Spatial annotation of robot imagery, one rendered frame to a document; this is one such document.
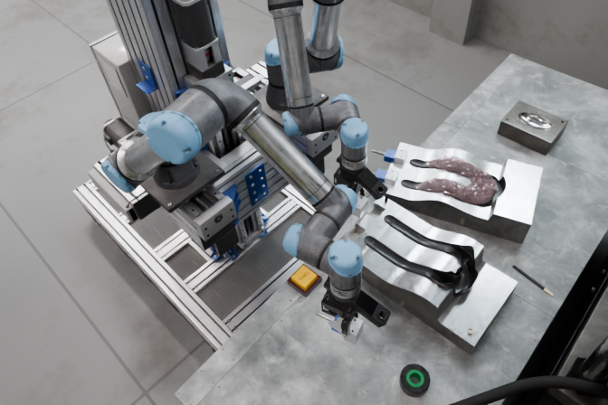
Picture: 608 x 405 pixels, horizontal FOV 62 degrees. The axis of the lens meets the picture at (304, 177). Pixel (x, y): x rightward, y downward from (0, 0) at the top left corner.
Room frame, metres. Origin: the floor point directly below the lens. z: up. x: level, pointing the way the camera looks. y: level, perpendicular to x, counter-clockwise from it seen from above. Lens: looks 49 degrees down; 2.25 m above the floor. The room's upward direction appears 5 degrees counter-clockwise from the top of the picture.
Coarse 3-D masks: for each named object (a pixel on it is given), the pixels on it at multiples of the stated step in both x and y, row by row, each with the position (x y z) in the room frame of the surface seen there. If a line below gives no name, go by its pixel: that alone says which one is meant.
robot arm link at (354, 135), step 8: (352, 120) 1.02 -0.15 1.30; (360, 120) 1.02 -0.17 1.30; (344, 128) 0.99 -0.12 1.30; (352, 128) 0.99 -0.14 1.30; (360, 128) 0.99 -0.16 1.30; (344, 136) 0.98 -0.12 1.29; (352, 136) 0.97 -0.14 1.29; (360, 136) 0.97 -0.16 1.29; (368, 136) 0.99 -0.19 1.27; (344, 144) 0.98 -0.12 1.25; (352, 144) 0.96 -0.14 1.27; (360, 144) 0.97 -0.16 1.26; (344, 152) 0.98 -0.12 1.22; (352, 152) 0.97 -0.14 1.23; (360, 152) 0.97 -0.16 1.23; (352, 160) 0.97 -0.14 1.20; (360, 160) 0.97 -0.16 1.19
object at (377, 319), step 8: (360, 296) 0.59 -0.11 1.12; (368, 296) 0.59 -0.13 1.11; (352, 304) 0.57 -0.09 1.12; (360, 304) 0.57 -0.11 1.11; (368, 304) 0.58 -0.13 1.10; (376, 304) 0.58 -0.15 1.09; (360, 312) 0.56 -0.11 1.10; (368, 312) 0.56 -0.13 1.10; (376, 312) 0.56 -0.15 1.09; (384, 312) 0.56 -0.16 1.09; (376, 320) 0.54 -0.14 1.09; (384, 320) 0.54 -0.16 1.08
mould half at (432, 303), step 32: (384, 224) 0.96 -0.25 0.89; (416, 224) 0.95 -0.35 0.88; (416, 256) 0.83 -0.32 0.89; (448, 256) 0.79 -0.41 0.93; (480, 256) 0.80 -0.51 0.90; (384, 288) 0.76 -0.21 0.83; (416, 288) 0.70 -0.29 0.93; (448, 288) 0.69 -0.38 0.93; (480, 288) 0.71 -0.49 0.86; (512, 288) 0.70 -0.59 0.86; (448, 320) 0.62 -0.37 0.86; (480, 320) 0.62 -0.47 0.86
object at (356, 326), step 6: (318, 312) 0.65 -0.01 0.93; (324, 318) 0.63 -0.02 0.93; (330, 318) 0.63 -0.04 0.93; (336, 318) 0.62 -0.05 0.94; (354, 318) 0.61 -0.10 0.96; (354, 324) 0.60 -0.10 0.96; (360, 324) 0.59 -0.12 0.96; (336, 330) 0.60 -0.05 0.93; (354, 330) 0.58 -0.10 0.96; (360, 330) 0.59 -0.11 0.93; (348, 336) 0.57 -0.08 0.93; (354, 336) 0.56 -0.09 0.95; (354, 342) 0.56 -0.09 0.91
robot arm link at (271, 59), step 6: (270, 42) 1.48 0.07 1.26; (276, 42) 1.48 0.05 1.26; (270, 48) 1.45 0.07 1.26; (276, 48) 1.45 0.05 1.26; (264, 54) 1.45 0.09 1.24; (270, 54) 1.42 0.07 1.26; (276, 54) 1.41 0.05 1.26; (264, 60) 1.45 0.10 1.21; (270, 60) 1.42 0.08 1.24; (276, 60) 1.41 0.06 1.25; (270, 66) 1.42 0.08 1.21; (276, 66) 1.41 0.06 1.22; (270, 72) 1.42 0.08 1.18; (276, 72) 1.41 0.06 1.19; (270, 78) 1.43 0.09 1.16; (276, 78) 1.41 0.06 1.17; (282, 78) 1.40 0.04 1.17; (276, 84) 1.41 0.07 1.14; (282, 84) 1.40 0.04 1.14
